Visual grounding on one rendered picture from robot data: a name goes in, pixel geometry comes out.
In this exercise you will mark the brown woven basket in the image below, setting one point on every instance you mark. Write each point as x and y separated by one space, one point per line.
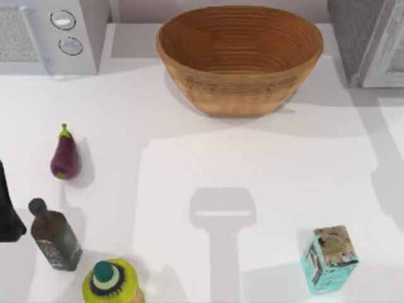
240 79

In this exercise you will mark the pale microwave oven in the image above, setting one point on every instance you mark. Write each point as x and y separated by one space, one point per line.
91 34

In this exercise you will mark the round microwave knob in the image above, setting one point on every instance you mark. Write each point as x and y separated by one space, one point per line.
70 45
63 19

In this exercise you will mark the dark square bottle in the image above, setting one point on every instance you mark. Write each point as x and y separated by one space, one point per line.
57 236

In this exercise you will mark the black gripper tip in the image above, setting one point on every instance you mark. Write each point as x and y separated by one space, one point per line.
7 211

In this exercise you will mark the teal carton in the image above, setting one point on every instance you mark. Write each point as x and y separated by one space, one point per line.
329 262

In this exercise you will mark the purple eggplant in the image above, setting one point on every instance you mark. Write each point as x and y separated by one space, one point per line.
64 156

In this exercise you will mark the yellow-green bottle with green cap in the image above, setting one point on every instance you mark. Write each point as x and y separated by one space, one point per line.
110 282

